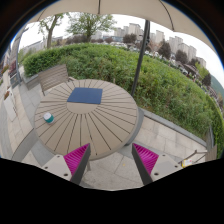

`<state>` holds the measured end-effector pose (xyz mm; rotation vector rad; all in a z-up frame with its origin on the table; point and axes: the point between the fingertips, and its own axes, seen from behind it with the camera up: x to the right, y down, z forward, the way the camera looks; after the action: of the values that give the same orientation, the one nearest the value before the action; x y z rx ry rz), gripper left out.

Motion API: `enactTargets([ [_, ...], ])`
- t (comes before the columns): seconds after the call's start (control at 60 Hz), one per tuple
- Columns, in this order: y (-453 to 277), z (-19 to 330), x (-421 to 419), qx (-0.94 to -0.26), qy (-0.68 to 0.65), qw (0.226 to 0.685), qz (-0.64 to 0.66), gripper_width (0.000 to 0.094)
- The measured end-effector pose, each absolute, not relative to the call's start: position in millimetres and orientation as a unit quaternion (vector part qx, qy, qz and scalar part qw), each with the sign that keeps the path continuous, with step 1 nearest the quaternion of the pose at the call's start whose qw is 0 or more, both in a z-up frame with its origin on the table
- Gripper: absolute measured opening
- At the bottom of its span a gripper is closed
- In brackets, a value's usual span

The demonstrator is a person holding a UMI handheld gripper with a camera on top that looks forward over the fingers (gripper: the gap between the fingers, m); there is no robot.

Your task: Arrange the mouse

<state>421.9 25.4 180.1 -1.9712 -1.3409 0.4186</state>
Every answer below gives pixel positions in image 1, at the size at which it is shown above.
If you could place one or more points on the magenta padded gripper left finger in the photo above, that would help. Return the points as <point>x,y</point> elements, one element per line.
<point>70,167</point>

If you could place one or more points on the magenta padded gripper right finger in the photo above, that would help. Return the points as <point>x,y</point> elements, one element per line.
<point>153,166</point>

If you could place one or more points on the white and teal mouse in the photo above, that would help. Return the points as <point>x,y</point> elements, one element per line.
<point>48,117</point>

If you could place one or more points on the blue square mouse pad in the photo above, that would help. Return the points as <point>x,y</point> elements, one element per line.
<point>86,95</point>

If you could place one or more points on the round slatted wooden table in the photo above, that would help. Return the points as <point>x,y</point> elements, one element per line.
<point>107,126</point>

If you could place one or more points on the green hedge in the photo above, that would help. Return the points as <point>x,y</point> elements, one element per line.
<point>156,86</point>

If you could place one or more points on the wooden slatted chair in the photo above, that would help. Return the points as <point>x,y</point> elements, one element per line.
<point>53,77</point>

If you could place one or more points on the black umbrella pole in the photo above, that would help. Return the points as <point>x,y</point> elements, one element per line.
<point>146,39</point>

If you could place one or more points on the beige patio umbrella canopy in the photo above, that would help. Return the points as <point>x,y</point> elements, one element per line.
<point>157,11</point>

